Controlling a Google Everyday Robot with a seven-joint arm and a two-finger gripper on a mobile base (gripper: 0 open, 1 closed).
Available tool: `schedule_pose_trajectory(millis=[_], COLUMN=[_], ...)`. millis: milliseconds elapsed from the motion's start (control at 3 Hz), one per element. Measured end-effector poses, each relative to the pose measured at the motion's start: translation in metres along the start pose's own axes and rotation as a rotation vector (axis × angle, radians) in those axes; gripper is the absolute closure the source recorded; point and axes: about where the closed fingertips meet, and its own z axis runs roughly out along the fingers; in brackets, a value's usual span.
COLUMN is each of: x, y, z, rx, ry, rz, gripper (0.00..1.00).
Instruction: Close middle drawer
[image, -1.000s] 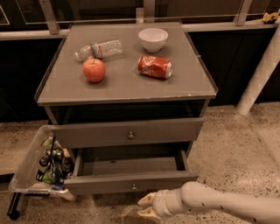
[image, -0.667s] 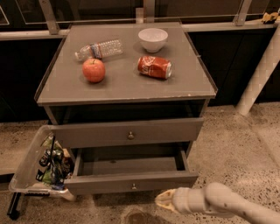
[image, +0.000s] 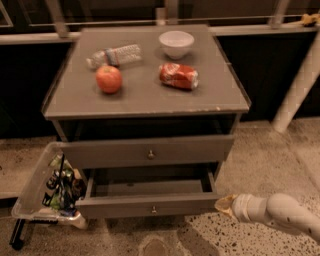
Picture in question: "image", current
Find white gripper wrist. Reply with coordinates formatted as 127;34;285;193
214;194;269;224

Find grey drawer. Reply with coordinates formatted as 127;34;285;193
67;135;234;169
77;165;219;219

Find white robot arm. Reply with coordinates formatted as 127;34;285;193
215;32;320;241

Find round knob upper drawer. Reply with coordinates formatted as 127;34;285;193
147;150;156;160

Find grey wooden drawer cabinet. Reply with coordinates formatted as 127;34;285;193
41;23;252;181

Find red crushed soda can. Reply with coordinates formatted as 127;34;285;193
159;62;199;90

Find snack packets in bin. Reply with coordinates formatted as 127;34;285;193
42;155;86;217

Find white ceramic bowl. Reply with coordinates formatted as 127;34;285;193
159;31;195;60

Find clear plastic storage bin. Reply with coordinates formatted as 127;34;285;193
12;142;88;229

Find red apple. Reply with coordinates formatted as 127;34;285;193
95;66;122;94

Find clear plastic water bottle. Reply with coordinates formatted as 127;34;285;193
86;44;142;70

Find metal railing with glass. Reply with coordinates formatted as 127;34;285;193
0;0;320;45

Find black bin wheel bracket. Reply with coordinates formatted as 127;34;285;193
9;219;25;251

